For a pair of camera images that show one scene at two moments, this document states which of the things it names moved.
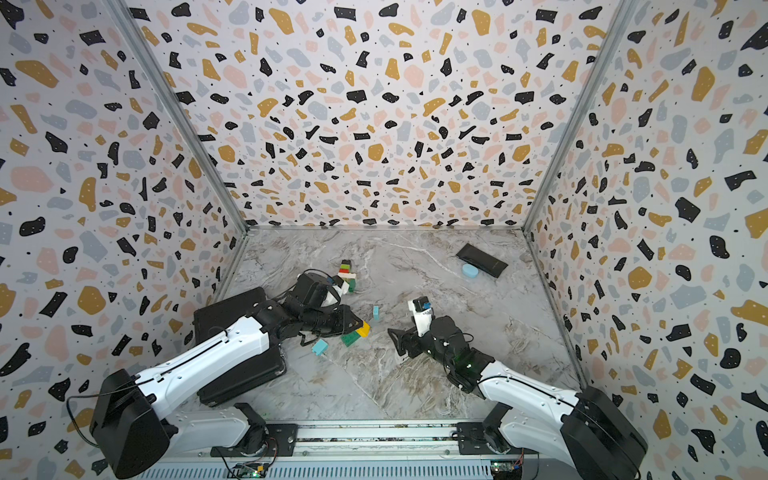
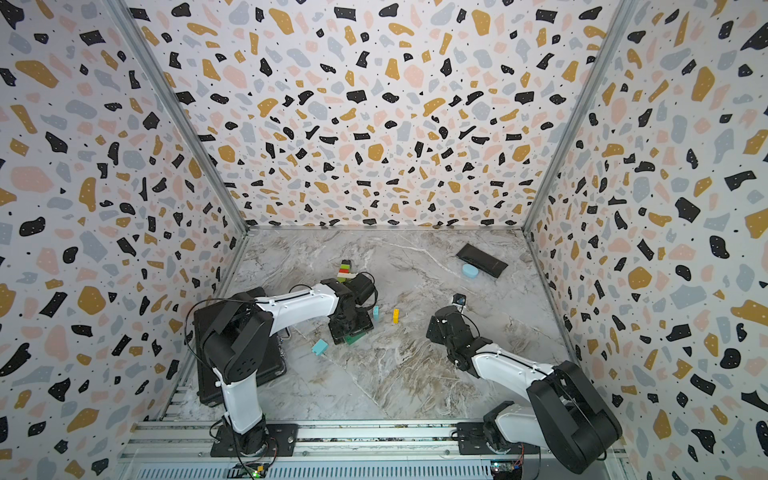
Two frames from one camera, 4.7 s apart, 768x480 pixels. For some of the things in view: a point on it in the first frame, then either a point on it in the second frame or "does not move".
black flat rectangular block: (483, 260) does not move
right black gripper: (403, 337) -> (433, 329)
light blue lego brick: (319, 347) does not move
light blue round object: (469, 270) does not move
